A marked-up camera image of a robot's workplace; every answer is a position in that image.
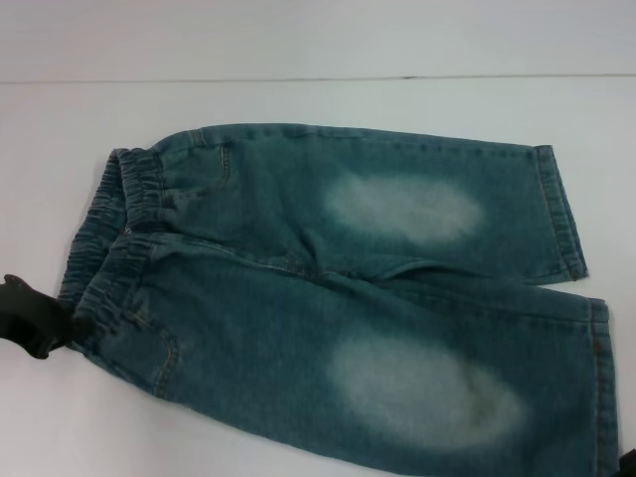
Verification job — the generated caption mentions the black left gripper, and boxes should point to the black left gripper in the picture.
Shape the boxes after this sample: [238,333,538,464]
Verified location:
[0,272,94,360]

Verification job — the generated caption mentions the blue denim shorts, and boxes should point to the blue denim shorts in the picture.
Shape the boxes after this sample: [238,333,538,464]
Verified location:
[59,126,620,477]

